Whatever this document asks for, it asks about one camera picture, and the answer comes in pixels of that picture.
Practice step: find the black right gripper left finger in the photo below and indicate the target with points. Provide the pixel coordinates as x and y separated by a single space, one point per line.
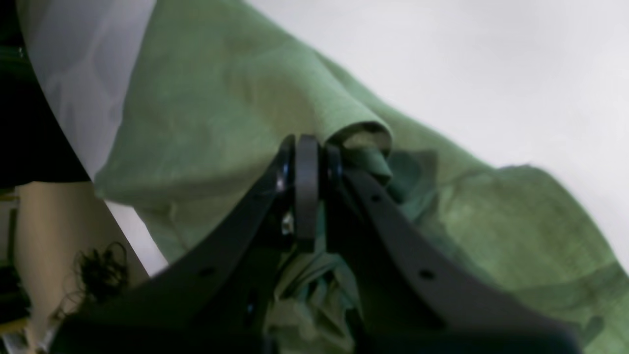
214 299

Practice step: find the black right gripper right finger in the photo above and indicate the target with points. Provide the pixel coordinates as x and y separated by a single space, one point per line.
413 299

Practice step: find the green t-shirt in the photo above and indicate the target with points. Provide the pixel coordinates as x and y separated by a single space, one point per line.
216 88

